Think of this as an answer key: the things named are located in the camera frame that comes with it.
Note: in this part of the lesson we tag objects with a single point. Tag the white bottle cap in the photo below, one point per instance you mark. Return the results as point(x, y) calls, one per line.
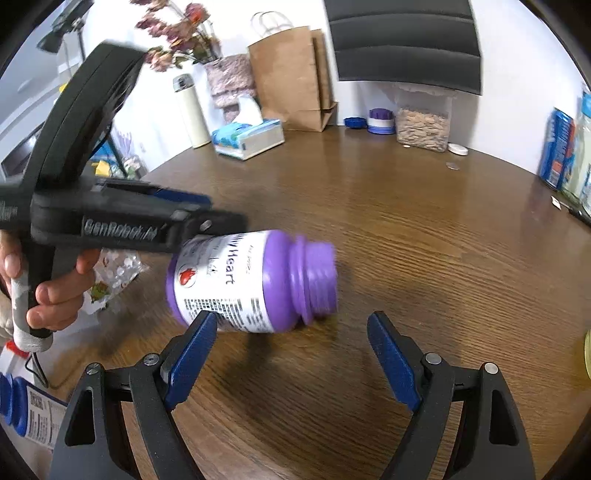
point(457, 149)

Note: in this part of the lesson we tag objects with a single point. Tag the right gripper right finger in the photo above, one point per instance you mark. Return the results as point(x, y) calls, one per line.
point(491, 442)

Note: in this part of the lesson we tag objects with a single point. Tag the brown paper bag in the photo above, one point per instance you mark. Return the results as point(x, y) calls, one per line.
point(291, 70)

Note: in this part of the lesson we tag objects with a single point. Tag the blue bottle cap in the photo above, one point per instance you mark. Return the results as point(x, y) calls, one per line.
point(356, 123)

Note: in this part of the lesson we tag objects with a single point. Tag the blue supplement bottle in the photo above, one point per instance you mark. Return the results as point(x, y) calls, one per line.
point(33, 413)

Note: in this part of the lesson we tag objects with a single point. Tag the person's left hand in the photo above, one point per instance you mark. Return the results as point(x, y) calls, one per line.
point(60, 299)

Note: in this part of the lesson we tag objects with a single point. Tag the purple supplement bottle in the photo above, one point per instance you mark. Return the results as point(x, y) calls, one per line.
point(257, 282)

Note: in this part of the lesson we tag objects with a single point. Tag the blue tissue box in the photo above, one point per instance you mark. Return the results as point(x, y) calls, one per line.
point(249, 134)

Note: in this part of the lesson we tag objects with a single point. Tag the blue snack package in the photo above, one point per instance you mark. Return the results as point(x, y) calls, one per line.
point(557, 152)

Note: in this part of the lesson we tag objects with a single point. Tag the glass of yellow liquid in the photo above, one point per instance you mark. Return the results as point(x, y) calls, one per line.
point(587, 353)

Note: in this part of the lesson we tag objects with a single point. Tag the pink ceramic vase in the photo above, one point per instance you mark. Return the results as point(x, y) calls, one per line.
point(228, 78)

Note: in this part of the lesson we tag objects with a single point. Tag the small purple white jar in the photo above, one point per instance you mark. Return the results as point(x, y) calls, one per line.
point(381, 121)

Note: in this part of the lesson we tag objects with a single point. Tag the black light stand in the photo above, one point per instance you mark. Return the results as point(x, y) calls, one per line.
point(71, 20)

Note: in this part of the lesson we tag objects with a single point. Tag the clear jar of oats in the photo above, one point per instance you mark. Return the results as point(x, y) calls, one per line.
point(423, 116)

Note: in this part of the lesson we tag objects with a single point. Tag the cream thermos bottle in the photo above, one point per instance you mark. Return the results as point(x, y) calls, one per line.
point(190, 111)

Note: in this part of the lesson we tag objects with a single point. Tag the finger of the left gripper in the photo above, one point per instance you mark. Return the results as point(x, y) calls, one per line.
point(211, 223)
point(179, 196)

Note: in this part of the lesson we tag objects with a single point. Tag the coin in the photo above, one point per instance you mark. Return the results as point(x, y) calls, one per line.
point(453, 166)

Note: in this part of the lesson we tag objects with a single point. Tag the clear tall bottle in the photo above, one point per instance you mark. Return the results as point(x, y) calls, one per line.
point(577, 171)

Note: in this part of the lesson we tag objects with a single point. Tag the dried pink flowers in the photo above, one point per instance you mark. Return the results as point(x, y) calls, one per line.
point(187, 32)

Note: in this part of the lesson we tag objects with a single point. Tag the black paper bag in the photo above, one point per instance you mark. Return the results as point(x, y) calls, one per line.
point(425, 42)

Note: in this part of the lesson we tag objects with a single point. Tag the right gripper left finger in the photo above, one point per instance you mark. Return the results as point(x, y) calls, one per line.
point(93, 442)

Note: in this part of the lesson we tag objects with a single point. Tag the storage rack with clutter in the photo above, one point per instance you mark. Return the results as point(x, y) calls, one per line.
point(112, 158)

